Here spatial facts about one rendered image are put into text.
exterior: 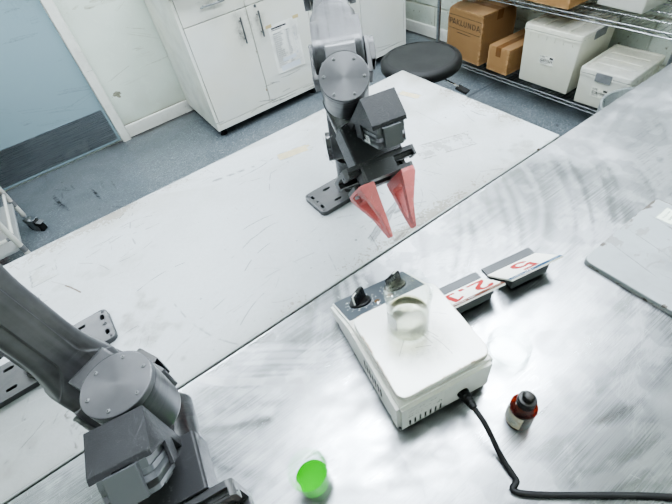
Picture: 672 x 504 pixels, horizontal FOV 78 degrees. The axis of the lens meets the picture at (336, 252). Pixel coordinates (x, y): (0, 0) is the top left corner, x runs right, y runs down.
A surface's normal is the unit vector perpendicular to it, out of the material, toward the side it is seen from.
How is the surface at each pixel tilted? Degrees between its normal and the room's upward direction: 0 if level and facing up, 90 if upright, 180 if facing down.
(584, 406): 0
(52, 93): 90
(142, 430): 1
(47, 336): 71
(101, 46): 90
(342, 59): 42
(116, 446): 1
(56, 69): 90
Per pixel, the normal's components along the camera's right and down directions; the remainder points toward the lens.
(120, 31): 0.58, 0.54
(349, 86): -0.06, -0.01
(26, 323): 0.77, 0.04
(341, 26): -0.11, -0.42
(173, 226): -0.14, -0.67
